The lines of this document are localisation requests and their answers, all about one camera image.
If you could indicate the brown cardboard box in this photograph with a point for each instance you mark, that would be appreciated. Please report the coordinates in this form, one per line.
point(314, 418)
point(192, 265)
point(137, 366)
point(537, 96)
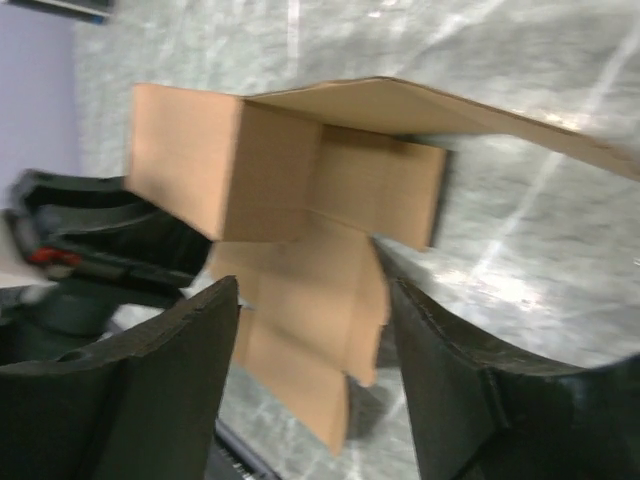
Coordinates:
point(290, 185)

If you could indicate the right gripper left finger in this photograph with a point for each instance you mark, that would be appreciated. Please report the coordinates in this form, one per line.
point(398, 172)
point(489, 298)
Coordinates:
point(141, 404)

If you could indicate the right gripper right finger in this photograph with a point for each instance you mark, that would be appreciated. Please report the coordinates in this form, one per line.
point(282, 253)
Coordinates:
point(482, 408)

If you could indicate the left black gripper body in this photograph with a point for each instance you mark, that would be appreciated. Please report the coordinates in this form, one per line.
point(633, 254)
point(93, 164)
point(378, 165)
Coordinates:
point(100, 245)

